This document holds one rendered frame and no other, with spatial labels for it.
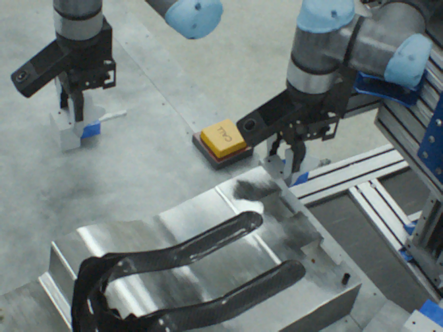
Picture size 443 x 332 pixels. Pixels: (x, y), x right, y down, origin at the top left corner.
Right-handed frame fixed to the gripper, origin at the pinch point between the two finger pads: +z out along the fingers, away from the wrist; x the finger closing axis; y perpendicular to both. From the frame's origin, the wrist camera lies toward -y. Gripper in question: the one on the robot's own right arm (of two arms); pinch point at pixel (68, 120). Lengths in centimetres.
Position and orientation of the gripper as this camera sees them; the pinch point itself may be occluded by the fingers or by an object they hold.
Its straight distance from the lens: 151.6
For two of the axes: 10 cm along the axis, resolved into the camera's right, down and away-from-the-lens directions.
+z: -1.1, 6.6, 7.4
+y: 8.8, -2.9, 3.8
